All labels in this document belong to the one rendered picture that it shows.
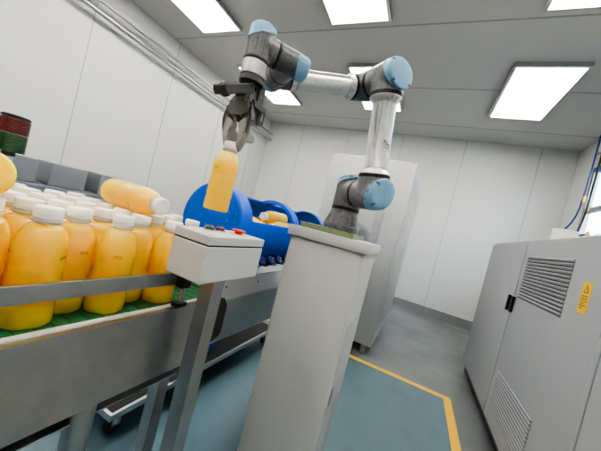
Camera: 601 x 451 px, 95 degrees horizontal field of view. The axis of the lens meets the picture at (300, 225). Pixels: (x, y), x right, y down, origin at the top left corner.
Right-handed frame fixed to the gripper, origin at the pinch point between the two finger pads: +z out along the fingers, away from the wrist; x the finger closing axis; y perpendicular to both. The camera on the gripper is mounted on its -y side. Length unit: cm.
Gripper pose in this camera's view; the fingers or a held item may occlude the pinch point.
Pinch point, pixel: (231, 145)
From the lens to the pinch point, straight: 83.1
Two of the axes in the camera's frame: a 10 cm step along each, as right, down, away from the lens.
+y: 4.1, 0.8, 9.1
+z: -2.4, 9.7, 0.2
